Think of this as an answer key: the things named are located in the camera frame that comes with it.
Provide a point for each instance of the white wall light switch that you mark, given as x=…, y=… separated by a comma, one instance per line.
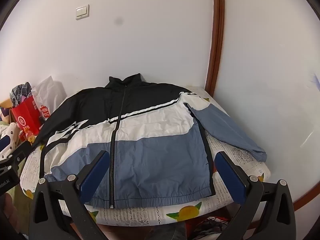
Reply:
x=82, y=12

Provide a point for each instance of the dark plaid cloth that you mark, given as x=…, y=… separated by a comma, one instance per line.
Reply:
x=21, y=91

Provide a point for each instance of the red paper gift bag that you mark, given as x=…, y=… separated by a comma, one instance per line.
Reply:
x=26, y=117

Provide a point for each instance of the brown wooden door frame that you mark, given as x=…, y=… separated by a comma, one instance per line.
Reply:
x=217, y=30

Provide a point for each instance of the black white blue jacket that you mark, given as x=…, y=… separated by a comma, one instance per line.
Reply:
x=150, y=130

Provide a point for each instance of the fruit print lace tablecloth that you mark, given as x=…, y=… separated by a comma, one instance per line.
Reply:
x=240, y=160

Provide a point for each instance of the red snack packet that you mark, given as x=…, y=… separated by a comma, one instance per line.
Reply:
x=28, y=135

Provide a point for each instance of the white plastic bag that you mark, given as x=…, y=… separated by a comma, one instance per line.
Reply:
x=51, y=95

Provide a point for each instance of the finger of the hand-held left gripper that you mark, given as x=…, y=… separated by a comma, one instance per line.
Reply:
x=21, y=152

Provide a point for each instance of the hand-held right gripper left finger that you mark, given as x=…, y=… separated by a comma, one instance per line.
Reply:
x=93, y=177

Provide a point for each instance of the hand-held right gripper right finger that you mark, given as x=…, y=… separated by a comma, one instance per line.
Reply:
x=231, y=177

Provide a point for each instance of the white dotted cloth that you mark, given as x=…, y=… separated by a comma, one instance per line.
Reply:
x=11, y=132

